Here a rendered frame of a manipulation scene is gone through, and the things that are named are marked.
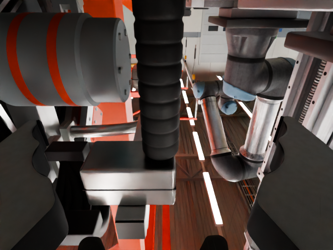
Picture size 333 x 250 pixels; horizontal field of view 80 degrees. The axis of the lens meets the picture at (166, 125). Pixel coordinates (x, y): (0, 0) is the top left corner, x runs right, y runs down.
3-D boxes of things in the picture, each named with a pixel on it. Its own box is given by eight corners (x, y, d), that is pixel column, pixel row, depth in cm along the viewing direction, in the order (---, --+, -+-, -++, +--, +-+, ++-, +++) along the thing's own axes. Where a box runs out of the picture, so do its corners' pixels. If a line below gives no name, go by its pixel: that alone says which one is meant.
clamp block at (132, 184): (76, 171, 18) (87, 209, 21) (177, 170, 18) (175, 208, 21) (93, 139, 22) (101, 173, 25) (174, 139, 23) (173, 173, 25)
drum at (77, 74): (-80, 13, 23) (-21, 122, 30) (110, 14, 23) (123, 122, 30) (6, 11, 35) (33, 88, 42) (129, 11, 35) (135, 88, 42)
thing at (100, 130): (57, 127, 40) (70, 167, 45) (154, 126, 40) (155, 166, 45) (86, 93, 55) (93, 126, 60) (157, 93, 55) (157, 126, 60)
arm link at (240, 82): (240, 64, 59) (232, 106, 66) (277, 61, 62) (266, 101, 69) (219, 55, 69) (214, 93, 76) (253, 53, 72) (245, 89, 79)
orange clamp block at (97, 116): (65, 125, 57) (78, 132, 66) (92, 125, 57) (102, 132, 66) (68, 102, 59) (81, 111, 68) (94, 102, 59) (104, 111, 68)
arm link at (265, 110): (273, 62, 62) (240, 187, 90) (311, 60, 65) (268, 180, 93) (249, 55, 72) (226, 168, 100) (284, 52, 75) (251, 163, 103)
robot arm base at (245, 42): (290, 27, 54) (280, 64, 59) (265, 23, 67) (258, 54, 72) (235, 27, 54) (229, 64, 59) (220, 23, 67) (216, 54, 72)
